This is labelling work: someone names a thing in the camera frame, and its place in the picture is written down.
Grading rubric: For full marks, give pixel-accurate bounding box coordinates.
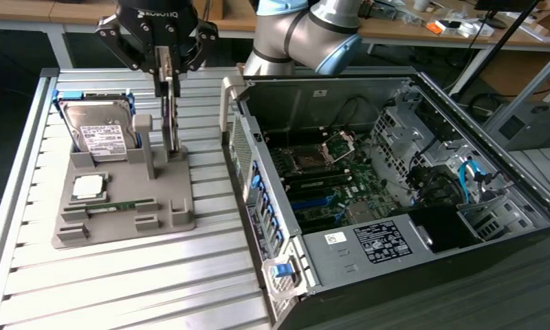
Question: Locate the silver hard disk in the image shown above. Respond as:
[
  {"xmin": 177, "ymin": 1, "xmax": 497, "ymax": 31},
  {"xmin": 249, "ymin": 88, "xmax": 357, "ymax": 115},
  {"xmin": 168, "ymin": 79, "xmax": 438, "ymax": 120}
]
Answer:
[{"xmin": 57, "ymin": 98, "xmax": 135, "ymax": 163}]

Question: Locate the Nvidia Quadro graphics card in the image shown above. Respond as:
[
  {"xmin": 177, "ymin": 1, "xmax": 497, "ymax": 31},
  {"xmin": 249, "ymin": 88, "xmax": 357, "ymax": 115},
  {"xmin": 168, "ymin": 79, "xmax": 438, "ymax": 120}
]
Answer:
[{"xmin": 155, "ymin": 46, "xmax": 184, "ymax": 155}]

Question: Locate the wooden desk with box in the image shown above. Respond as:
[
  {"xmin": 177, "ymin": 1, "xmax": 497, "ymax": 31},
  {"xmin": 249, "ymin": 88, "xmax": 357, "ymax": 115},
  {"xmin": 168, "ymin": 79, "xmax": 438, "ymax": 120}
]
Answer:
[{"xmin": 0, "ymin": 0, "xmax": 257, "ymax": 69}]

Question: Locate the orange small box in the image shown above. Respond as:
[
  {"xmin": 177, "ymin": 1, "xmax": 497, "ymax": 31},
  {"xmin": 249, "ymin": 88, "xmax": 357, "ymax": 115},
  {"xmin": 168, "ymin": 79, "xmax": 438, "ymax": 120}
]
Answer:
[{"xmin": 428, "ymin": 19, "xmax": 462, "ymax": 35}]

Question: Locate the black looped wire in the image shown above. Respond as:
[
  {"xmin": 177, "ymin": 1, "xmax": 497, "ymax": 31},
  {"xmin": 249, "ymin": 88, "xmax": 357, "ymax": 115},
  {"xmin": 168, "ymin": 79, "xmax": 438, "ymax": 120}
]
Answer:
[{"xmin": 334, "ymin": 96, "xmax": 381, "ymax": 129}]

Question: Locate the blue SATA wire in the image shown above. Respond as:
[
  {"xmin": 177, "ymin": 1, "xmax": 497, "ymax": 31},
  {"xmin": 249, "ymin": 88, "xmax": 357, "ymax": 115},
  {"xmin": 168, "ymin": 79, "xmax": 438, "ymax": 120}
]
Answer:
[{"xmin": 457, "ymin": 156, "xmax": 490, "ymax": 204}]

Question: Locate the black expansion slot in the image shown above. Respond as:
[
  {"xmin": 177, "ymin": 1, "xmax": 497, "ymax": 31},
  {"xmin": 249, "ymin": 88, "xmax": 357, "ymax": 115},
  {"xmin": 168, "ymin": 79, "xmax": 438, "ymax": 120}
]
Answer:
[
  {"xmin": 282, "ymin": 173, "xmax": 352, "ymax": 189},
  {"xmin": 297, "ymin": 216, "xmax": 345, "ymax": 232}
]

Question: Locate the green motherboard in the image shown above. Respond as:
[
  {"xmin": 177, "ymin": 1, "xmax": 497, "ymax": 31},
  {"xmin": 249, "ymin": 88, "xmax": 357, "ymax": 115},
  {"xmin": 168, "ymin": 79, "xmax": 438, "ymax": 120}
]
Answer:
[{"xmin": 268, "ymin": 129, "xmax": 402, "ymax": 234}]

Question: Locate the cluttered wooden desk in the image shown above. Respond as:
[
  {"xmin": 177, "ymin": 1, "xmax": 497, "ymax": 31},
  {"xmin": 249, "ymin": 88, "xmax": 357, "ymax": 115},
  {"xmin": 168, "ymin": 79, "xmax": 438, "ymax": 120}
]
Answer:
[{"xmin": 361, "ymin": 0, "xmax": 550, "ymax": 53}]

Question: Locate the CPU socket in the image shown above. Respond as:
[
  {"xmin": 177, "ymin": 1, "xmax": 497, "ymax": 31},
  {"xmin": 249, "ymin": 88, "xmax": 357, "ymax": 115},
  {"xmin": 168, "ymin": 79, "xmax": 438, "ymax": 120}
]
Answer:
[{"xmin": 293, "ymin": 146, "xmax": 336, "ymax": 172}]

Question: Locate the green RAM stick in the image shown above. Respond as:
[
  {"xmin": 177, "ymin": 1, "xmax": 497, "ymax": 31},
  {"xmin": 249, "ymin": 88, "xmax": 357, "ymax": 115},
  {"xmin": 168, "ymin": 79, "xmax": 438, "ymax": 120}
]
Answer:
[{"xmin": 63, "ymin": 201, "xmax": 157, "ymax": 213}]

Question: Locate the grey computer tower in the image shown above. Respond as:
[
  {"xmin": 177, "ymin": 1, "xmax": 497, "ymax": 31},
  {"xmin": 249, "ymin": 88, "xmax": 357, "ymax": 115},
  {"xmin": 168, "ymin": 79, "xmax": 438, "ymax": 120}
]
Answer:
[{"xmin": 484, "ymin": 101, "xmax": 550, "ymax": 152}]

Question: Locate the grey power supply unit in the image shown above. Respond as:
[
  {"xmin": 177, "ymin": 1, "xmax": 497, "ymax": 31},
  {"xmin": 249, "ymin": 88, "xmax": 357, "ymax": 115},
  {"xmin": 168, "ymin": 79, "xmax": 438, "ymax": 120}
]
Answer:
[{"xmin": 301, "ymin": 212, "xmax": 437, "ymax": 288}]

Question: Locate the white small box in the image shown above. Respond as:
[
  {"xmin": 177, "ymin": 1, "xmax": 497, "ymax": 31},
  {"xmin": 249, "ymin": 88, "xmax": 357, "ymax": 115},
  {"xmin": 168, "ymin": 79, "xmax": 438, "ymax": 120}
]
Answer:
[{"xmin": 457, "ymin": 21, "xmax": 496, "ymax": 39}]

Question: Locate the grey plastic parts rack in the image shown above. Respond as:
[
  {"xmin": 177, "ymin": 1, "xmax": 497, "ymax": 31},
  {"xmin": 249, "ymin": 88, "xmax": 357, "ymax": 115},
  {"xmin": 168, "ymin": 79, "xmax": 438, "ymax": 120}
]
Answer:
[{"xmin": 51, "ymin": 113, "xmax": 199, "ymax": 250}]

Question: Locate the black slanted pole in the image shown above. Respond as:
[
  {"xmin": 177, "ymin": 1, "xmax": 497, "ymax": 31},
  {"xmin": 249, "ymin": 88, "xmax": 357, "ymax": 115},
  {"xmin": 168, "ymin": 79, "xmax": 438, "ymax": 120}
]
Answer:
[{"xmin": 448, "ymin": 0, "xmax": 546, "ymax": 102}]

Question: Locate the black wire bundle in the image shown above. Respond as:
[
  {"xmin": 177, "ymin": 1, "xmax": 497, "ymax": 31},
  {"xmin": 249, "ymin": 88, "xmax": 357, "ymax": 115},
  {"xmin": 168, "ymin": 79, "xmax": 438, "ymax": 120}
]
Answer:
[{"xmin": 405, "ymin": 164, "xmax": 464, "ymax": 207}]

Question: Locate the metal socket cover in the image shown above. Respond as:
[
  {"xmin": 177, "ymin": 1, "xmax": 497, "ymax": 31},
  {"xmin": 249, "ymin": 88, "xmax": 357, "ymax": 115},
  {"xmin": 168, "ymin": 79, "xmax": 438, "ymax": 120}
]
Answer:
[{"xmin": 322, "ymin": 130, "xmax": 357, "ymax": 161}]

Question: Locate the open black PC case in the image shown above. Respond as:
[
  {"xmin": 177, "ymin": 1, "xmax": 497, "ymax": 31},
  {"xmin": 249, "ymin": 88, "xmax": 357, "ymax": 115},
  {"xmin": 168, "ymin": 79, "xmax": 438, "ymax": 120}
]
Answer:
[{"xmin": 220, "ymin": 67, "xmax": 550, "ymax": 330}]

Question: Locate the brown cardboard box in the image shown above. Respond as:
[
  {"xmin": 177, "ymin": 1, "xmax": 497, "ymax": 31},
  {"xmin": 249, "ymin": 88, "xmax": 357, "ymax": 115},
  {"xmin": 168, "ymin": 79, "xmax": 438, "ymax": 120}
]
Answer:
[{"xmin": 196, "ymin": 0, "xmax": 225, "ymax": 21}]

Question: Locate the blue case release latch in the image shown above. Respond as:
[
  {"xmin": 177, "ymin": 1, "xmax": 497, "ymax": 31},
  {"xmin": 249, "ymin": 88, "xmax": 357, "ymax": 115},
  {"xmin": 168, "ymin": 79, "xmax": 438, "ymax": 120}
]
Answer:
[{"xmin": 271, "ymin": 263, "xmax": 296, "ymax": 278}]

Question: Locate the blue disk caddy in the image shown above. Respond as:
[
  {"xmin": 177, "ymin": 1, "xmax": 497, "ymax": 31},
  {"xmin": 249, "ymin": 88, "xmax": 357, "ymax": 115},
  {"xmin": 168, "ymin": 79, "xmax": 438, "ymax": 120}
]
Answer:
[{"xmin": 49, "ymin": 88, "xmax": 143, "ymax": 155}]

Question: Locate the perforated metal drive cage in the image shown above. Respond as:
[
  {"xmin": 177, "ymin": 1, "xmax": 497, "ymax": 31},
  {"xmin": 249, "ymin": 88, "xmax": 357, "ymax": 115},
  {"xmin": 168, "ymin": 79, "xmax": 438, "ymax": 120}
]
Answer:
[{"xmin": 369, "ymin": 87, "xmax": 446, "ymax": 166}]

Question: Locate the grey chipset heat sink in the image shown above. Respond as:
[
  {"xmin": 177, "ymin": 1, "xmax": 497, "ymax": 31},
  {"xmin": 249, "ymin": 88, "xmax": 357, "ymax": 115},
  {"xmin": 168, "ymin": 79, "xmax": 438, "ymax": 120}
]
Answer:
[{"xmin": 346, "ymin": 201, "xmax": 381, "ymax": 223}]

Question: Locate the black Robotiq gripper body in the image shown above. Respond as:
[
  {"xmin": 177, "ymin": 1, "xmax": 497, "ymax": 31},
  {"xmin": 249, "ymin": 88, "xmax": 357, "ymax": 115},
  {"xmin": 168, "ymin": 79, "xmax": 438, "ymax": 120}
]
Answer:
[{"xmin": 115, "ymin": 0, "xmax": 199, "ymax": 53}]

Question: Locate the blue expansion slot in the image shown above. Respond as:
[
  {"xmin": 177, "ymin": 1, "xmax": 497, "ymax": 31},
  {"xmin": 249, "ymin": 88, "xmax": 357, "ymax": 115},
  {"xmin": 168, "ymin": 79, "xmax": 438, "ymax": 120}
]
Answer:
[{"xmin": 290, "ymin": 195, "xmax": 338, "ymax": 211}]

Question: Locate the silver CPU chip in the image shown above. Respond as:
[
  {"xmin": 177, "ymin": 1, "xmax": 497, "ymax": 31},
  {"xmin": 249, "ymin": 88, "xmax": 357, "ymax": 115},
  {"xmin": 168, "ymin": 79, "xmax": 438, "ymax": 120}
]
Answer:
[{"xmin": 72, "ymin": 175, "xmax": 107, "ymax": 199}]

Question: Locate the black monitor stand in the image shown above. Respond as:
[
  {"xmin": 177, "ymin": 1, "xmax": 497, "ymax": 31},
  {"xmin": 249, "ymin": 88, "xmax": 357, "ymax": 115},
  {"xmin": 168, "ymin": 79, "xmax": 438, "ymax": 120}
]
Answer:
[{"xmin": 474, "ymin": 0, "xmax": 509, "ymax": 29}]

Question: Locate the metal disk bay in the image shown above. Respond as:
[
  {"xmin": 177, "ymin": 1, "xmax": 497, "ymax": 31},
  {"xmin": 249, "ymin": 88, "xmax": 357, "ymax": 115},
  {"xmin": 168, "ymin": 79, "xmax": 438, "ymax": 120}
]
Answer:
[{"xmin": 456, "ymin": 190, "xmax": 526, "ymax": 241}]

